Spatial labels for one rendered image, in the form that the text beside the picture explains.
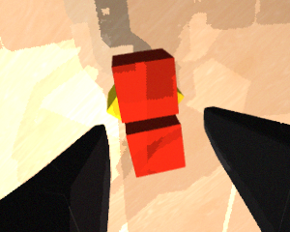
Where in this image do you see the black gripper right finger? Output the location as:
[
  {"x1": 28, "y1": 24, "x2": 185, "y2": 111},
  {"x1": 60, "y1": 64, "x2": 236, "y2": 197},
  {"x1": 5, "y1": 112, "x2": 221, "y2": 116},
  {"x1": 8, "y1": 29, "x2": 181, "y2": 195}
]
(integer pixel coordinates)
[{"x1": 203, "y1": 105, "x2": 290, "y2": 232}]

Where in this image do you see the red cube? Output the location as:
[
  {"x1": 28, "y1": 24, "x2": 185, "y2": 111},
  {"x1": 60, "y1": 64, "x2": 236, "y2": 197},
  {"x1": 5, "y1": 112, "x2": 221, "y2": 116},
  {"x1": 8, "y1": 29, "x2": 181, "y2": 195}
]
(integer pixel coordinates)
[
  {"x1": 111, "y1": 47, "x2": 179, "y2": 123},
  {"x1": 125, "y1": 115, "x2": 185, "y2": 178}
]

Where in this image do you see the yellow cube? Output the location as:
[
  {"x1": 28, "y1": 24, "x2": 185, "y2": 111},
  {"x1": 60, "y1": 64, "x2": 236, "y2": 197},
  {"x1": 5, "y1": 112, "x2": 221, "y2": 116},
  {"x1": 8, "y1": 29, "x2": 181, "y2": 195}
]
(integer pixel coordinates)
[{"x1": 107, "y1": 84, "x2": 184, "y2": 119}]

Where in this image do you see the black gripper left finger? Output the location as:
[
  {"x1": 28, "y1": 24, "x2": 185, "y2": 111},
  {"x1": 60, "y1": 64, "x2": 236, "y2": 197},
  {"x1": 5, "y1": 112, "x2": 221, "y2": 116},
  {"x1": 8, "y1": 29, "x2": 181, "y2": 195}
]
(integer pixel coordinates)
[{"x1": 0, "y1": 124, "x2": 111, "y2": 232}]

